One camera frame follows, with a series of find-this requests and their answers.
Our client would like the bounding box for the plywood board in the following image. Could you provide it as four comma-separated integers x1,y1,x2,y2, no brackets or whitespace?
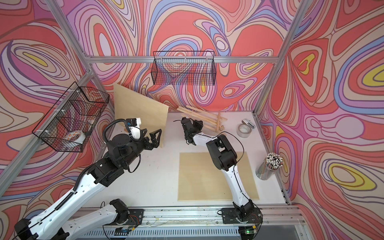
114,84,169,134
177,152,261,202

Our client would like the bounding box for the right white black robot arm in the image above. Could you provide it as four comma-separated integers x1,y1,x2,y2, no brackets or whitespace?
180,117,263,225

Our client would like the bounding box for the aluminium mounting rail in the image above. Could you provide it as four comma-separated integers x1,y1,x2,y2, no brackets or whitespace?
77,205,314,240

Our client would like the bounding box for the left black wire basket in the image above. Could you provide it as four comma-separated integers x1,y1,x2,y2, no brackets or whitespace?
32,82,110,153

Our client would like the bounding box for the black wire basket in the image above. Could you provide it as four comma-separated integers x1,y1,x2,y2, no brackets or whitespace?
151,50,217,86
32,82,110,153

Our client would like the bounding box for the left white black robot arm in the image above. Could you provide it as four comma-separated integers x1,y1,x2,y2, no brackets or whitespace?
15,119,162,240

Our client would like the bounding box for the small silver metal object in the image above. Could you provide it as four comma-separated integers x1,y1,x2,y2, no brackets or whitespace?
242,119,256,129

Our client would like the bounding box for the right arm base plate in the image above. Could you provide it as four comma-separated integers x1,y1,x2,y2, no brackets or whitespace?
218,208,263,225

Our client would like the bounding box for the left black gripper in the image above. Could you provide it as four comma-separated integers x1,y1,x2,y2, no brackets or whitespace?
119,128,161,170

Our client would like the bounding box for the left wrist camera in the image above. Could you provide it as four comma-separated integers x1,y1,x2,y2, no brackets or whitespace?
126,118,142,140

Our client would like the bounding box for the wooden easel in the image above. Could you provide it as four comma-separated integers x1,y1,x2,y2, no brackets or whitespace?
177,106,228,133

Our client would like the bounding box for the cup of pencils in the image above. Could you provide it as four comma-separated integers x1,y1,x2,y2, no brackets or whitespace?
256,153,284,181

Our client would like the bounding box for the back black wire basket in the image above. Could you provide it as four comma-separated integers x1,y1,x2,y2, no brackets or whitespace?
151,50,217,86

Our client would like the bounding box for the green circuit board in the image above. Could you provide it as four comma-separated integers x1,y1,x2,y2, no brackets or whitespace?
114,228,134,236

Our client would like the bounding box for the patterned tape roll in basket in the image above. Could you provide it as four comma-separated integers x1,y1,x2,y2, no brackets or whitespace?
63,131,86,148

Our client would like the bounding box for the clear packing tape roll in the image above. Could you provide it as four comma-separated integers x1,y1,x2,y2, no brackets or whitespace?
237,124,252,138

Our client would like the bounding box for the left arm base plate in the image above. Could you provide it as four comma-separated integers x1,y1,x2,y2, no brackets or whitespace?
113,209,145,227

